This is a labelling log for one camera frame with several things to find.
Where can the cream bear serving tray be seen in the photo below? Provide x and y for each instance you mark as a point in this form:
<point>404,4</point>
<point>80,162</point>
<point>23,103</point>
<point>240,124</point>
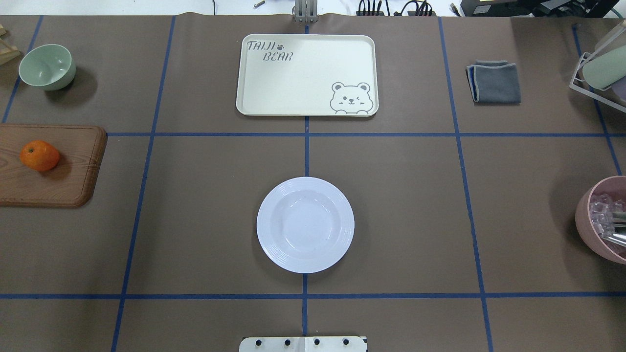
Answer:
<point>307,75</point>

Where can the white round plate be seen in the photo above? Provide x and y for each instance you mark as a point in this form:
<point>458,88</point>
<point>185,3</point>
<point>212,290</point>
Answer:
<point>305,225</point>

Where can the light green bowl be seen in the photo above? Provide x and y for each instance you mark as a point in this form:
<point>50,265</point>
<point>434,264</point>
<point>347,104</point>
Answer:
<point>48,67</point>

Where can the white wire cup rack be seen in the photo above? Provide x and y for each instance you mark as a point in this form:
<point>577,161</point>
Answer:
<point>613,96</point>

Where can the wooden peg rack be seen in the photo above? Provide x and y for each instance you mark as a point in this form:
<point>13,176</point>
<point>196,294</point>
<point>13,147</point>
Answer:
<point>8,52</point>

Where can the metal scoop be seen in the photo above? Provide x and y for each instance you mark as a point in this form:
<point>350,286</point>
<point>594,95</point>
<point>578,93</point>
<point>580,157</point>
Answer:
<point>613,228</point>

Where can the pink bowl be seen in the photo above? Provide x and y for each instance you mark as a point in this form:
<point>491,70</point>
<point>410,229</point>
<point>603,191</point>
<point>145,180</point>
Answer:
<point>615,186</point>

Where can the orange mandarin fruit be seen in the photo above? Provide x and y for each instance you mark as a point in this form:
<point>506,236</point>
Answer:
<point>39,155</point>

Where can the grey folded cloth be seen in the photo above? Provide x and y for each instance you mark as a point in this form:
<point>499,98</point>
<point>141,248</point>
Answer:
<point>494,82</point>

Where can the wooden cutting board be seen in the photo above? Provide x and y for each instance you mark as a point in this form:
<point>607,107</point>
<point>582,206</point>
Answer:
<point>70,184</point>

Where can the ice cubes pile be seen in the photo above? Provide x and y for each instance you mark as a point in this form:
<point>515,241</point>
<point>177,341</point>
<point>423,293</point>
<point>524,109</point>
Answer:
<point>603,203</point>

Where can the pale green cup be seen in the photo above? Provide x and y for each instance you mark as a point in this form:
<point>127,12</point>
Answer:
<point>601,72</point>

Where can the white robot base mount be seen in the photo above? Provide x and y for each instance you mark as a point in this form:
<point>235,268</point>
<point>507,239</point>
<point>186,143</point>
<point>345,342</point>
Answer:
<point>304,344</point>

